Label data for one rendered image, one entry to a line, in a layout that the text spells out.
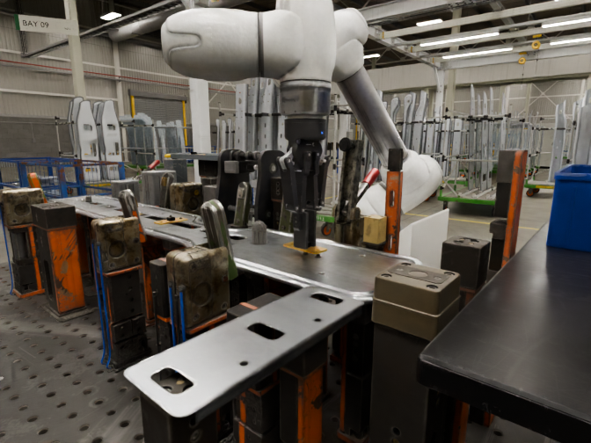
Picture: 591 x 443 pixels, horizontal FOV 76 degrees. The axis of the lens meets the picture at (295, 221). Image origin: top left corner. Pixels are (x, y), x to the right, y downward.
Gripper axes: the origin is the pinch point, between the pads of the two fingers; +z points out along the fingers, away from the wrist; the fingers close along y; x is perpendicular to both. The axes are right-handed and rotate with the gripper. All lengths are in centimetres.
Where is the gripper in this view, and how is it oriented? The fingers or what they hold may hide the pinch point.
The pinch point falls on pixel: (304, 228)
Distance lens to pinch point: 71.8
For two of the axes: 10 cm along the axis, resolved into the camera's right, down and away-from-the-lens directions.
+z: 0.0, 9.8, 2.1
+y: -6.5, 1.6, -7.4
